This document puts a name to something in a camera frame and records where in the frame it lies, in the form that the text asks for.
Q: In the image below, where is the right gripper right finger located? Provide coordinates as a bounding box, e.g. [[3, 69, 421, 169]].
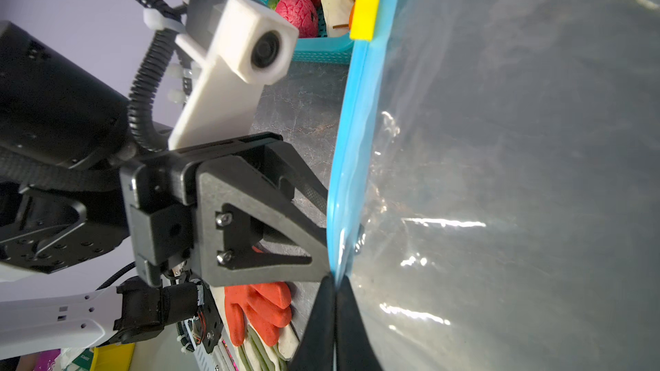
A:
[[335, 277, 383, 371]]

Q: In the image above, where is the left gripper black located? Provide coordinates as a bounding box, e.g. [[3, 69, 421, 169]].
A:
[[120, 132, 330, 287]]

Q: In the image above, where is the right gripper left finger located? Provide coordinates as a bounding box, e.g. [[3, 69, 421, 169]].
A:
[[289, 274, 336, 371]]

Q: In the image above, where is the clear zip top bag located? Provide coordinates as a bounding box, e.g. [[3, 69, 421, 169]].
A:
[[328, 0, 659, 370]]

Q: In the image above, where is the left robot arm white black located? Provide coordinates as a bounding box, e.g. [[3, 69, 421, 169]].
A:
[[1, 0, 329, 359]]

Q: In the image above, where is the green striped work glove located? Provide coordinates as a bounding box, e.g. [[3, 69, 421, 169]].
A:
[[235, 324, 299, 371]]

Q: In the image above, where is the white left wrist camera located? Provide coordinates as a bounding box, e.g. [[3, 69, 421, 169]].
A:
[[168, 0, 299, 150]]

